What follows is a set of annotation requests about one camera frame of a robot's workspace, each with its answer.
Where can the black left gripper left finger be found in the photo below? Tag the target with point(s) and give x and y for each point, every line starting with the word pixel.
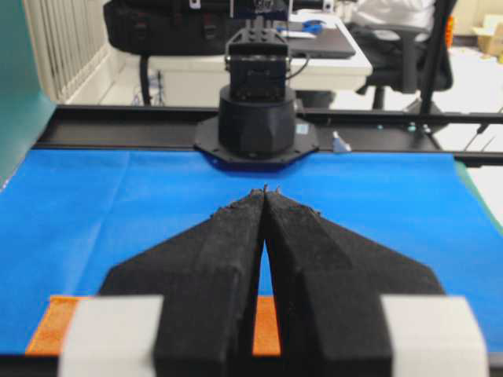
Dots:
pixel 208 276

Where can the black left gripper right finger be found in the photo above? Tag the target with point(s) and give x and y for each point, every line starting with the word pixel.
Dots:
pixel 327 283

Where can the orange towel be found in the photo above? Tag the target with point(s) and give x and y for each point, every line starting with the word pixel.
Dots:
pixel 48 337

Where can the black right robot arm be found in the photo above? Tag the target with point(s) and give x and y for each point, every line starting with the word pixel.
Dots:
pixel 257 119

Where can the blue table cloth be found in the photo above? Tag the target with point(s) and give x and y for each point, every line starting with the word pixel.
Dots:
pixel 68 216

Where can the white desk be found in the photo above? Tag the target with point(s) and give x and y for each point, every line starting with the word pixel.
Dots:
pixel 257 67

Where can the black office chair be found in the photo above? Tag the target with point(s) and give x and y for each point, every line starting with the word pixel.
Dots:
pixel 400 62

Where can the black backpack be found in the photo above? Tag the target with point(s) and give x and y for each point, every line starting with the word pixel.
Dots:
pixel 170 28

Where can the person in white shirt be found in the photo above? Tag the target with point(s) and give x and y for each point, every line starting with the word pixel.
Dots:
pixel 413 13

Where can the cardboard box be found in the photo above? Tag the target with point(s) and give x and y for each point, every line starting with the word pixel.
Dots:
pixel 489 35

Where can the black table frame rail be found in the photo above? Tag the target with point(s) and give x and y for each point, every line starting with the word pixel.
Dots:
pixel 174 129

